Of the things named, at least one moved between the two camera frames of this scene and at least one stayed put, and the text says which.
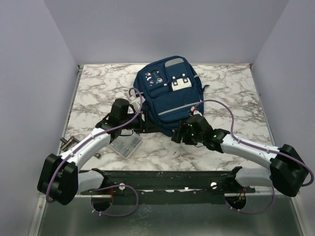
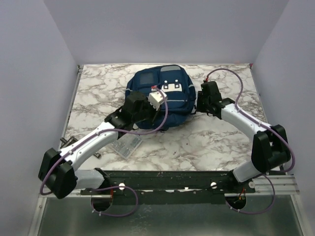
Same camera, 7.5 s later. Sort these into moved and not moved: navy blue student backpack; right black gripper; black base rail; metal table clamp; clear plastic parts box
Moved: right black gripper; navy blue student backpack
Not moved: black base rail; clear plastic parts box; metal table clamp
